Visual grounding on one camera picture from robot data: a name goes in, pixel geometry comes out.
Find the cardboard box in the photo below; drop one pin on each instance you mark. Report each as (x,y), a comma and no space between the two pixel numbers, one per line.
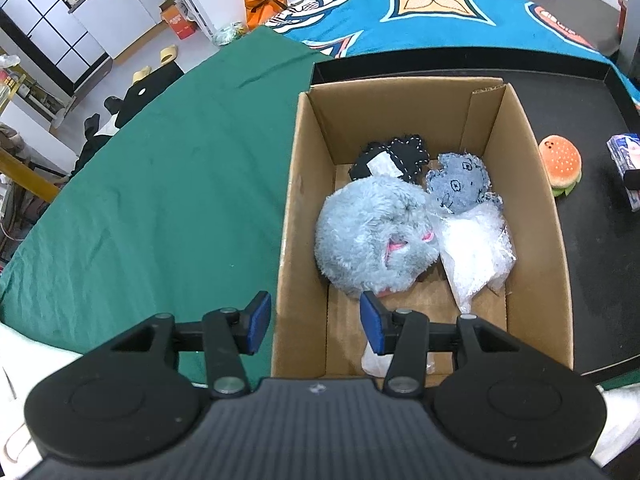
(300,210)

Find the orange bag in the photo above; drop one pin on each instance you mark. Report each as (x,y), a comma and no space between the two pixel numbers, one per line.
(265,7)

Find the white cabinet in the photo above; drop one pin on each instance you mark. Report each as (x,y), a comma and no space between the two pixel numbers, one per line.
(120,10)

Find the blue printed blanket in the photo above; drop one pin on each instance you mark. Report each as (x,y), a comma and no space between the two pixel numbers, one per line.
(475,30)

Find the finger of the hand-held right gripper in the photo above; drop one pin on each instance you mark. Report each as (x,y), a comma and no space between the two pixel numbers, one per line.
(634,178)

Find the orange carton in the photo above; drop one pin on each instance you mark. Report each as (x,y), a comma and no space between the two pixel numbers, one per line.
(177,20)

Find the green cloth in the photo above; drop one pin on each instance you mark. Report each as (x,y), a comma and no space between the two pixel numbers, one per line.
(175,185)

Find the yellow slipper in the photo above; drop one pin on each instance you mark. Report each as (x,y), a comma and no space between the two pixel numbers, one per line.
(169,54)
(142,74)

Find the black tray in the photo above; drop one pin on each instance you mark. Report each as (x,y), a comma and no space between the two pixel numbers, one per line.
(600,240)

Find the grey fluffy plush toy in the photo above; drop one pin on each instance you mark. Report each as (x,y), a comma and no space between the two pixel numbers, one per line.
(365,230)

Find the clear bag of white stuffing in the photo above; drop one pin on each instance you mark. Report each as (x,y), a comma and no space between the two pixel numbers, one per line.
(470,250)

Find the black and white clothing pile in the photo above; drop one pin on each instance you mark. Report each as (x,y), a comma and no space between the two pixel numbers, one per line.
(145,95)

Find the burger plush toy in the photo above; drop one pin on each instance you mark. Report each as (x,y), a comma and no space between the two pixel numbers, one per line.
(560,160)

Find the yellow table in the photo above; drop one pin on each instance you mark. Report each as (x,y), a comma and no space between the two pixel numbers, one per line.
(30,180)

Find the black framed glass door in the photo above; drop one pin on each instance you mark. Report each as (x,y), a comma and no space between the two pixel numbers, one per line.
(55,35)

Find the blue denim stuffed toy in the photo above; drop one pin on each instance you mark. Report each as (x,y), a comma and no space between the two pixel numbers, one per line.
(460,185)

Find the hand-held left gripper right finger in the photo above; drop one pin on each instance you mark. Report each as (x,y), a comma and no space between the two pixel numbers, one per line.
(372,322)

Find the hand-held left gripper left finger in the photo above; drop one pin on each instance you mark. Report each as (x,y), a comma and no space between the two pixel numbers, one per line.
(257,322)

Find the black stitched fabric toy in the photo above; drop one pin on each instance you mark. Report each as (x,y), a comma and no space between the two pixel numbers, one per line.
(407,152)

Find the blue patterned packet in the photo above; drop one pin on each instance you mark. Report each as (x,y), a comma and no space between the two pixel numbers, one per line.
(627,152)

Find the person's white clothing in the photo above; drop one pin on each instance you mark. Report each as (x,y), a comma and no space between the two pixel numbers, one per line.
(20,385)

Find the small clear plastic bag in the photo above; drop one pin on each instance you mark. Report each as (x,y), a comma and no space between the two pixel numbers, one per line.
(374,362)

